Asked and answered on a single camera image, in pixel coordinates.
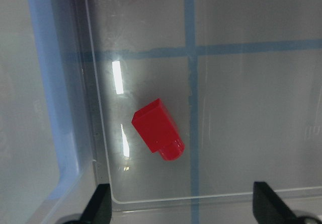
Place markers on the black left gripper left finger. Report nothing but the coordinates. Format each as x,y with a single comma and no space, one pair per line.
99,208

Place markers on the clear plastic storage box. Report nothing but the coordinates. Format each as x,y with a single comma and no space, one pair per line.
259,114

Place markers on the red plastic block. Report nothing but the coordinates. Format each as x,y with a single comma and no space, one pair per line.
158,130

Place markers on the blue plastic tray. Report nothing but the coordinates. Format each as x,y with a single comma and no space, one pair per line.
39,163

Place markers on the blue tape horizontal strip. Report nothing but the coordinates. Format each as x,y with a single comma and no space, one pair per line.
199,50

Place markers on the blue tape vertical strip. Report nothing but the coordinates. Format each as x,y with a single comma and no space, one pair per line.
190,45

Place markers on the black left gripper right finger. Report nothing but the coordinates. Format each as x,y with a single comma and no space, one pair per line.
268,207

